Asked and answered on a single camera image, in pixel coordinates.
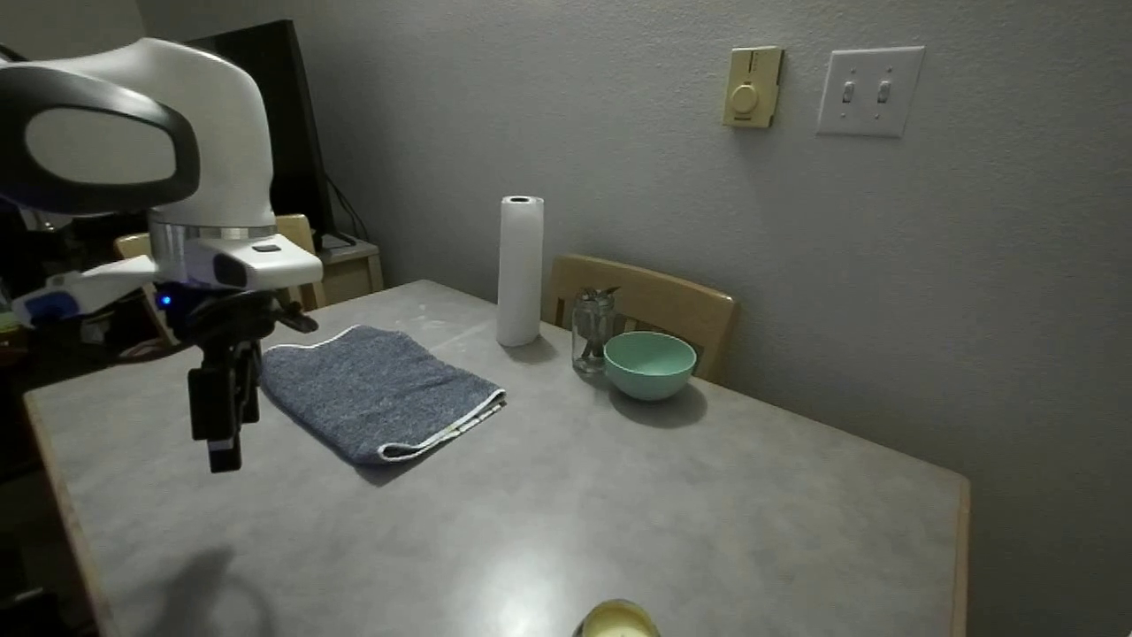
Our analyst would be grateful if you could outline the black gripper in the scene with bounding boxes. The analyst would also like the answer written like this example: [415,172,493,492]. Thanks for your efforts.
[173,286,317,479]

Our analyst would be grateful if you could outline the blue-grey cloth with white hem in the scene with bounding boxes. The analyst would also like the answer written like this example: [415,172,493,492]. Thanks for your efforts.
[257,322,508,469]

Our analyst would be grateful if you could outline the tan box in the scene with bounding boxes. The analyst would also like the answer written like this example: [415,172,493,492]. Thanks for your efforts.
[316,231,389,309]

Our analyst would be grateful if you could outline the black monitor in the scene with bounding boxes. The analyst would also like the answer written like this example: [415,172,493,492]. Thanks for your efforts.
[186,14,342,257]

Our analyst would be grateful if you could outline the white paper towel roll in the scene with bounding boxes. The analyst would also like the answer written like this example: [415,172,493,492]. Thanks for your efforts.
[493,192,549,349]

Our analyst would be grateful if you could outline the clear glass jar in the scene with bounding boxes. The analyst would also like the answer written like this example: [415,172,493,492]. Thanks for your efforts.
[568,282,626,381]

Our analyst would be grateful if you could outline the green bowl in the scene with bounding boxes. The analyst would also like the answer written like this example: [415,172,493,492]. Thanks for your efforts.
[598,324,699,404]

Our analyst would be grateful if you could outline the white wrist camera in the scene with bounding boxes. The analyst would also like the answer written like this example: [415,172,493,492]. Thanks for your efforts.
[14,257,164,330]

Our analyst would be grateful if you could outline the beige wall thermostat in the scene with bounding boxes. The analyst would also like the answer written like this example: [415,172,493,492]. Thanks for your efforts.
[721,42,790,135]

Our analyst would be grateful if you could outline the white double light switch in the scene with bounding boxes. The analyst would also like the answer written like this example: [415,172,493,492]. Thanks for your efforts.
[813,42,931,141]

